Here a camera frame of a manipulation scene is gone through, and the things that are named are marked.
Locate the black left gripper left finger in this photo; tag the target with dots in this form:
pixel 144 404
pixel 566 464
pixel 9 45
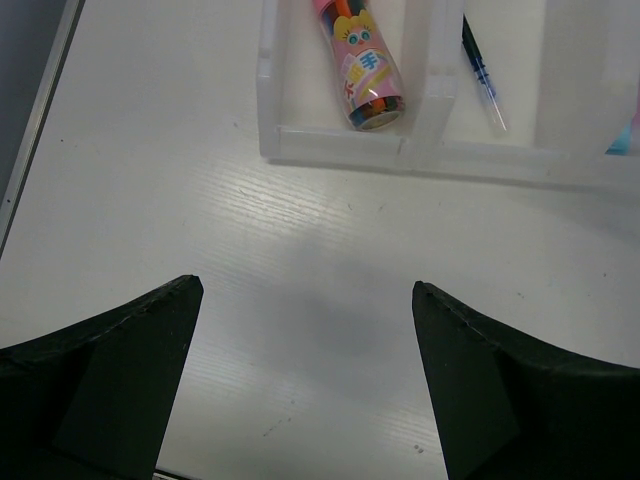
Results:
pixel 93 400

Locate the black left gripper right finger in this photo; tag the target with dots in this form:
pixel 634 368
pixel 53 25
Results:
pixel 510 406

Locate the blue highlighter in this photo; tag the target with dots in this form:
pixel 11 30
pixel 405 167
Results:
pixel 627 144

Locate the pink-lidded small bottle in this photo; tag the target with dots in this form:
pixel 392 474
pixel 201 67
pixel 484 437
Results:
pixel 368 82

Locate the dark blue pen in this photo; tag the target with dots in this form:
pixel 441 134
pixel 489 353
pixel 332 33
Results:
pixel 486 88

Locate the white three-compartment tray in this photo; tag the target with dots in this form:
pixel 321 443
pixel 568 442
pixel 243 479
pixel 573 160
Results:
pixel 566 75

